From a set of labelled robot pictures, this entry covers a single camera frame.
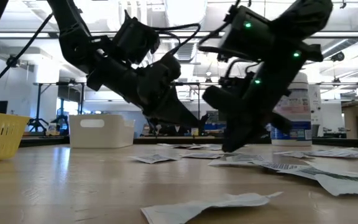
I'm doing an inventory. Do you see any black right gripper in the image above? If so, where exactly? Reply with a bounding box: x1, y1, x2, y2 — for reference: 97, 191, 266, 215
222, 46, 323, 153

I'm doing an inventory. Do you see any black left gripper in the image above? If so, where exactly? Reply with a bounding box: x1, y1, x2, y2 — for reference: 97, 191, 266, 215
87, 54, 200, 128

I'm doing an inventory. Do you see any person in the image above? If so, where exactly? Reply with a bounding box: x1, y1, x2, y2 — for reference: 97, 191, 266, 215
158, 123, 188, 137

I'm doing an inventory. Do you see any white disinfectant wipes canister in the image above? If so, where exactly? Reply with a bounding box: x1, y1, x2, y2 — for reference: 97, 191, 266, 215
268, 72, 313, 147

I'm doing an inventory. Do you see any white plastic bin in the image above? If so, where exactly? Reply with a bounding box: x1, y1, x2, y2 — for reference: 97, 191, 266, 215
68, 113, 135, 149

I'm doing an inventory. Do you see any small crumpled white packet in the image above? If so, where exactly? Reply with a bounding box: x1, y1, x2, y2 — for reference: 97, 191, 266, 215
140, 192, 284, 224

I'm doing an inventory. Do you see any white pillar with poster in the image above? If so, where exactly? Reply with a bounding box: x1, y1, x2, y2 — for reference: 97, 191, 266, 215
309, 83, 324, 138

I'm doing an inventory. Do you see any long white bandage packet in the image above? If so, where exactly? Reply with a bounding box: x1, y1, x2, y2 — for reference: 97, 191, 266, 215
273, 147, 358, 161

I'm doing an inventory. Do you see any white light strip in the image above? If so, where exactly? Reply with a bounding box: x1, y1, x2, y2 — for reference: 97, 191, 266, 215
311, 30, 358, 37
0, 32, 58, 39

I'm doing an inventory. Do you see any yellow plastic basket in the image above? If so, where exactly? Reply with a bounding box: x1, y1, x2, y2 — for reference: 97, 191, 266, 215
0, 110, 32, 164

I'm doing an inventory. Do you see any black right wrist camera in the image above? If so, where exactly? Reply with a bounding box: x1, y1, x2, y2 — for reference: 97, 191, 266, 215
201, 85, 245, 116

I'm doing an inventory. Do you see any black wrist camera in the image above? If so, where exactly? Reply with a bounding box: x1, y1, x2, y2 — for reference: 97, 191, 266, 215
201, 85, 245, 116
112, 11, 161, 65

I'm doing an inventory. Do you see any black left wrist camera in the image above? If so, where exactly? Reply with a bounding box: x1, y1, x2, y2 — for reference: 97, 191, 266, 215
112, 11, 161, 65

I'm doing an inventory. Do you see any silver ceiling air duct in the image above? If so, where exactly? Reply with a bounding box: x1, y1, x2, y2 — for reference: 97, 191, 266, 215
165, 0, 209, 24

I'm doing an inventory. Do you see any black ceiling camera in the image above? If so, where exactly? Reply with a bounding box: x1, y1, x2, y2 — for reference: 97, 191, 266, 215
5, 53, 21, 68
329, 50, 346, 62

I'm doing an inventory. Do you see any black background workstation frame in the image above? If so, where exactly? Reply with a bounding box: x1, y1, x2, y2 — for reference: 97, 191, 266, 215
32, 81, 93, 138

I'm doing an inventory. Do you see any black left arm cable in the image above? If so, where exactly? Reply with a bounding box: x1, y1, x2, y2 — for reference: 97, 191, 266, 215
0, 14, 201, 99

